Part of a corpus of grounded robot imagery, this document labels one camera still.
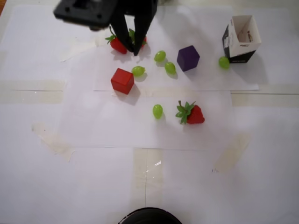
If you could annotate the white paper sheet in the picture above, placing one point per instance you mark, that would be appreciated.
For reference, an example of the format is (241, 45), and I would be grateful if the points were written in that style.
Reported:
(210, 79)
(116, 130)

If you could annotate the open white black carton box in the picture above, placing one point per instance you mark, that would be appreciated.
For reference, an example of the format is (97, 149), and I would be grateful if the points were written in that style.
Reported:
(241, 58)

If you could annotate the black round stand base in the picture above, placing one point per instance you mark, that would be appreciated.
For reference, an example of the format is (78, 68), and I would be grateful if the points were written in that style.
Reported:
(149, 217)

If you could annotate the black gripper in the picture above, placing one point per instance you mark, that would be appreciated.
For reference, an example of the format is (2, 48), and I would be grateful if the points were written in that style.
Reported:
(143, 25)

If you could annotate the red wooden cube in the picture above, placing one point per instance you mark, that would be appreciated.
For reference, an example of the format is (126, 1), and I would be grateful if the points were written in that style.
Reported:
(121, 81)

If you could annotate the red plastic strawberry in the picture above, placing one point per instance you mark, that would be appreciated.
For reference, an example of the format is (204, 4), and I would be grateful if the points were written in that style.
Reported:
(116, 45)
(195, 115)
(132, 35)

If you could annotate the green plastic grape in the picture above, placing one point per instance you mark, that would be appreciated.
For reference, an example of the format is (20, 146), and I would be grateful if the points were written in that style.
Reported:
(157, 111)
(224, 62)
(160, 56)
(170, 68)
(138, 71)

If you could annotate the beige tape strip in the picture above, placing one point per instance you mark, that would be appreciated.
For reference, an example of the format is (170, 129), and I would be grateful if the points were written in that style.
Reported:
(77, 50)
(231, 154)
(268, 99)
(147, 177)
(30, 92)
(53, 142)

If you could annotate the purple wooden cube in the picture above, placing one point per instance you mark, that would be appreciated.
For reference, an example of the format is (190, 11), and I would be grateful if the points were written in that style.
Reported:
(188, 59)

